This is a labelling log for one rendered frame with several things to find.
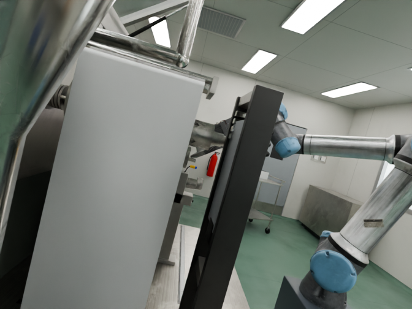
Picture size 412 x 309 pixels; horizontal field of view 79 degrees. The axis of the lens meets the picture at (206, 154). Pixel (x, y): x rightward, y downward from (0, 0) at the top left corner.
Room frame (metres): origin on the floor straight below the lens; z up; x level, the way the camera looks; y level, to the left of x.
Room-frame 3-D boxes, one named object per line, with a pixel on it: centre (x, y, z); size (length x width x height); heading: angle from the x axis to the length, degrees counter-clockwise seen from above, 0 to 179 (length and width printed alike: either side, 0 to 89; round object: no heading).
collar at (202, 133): (0.60, 0.03, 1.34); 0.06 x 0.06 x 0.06; 6
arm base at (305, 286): (0.84, -0.52, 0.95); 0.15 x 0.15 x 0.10
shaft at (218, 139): (0.60, -0.03, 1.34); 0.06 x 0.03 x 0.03; 96
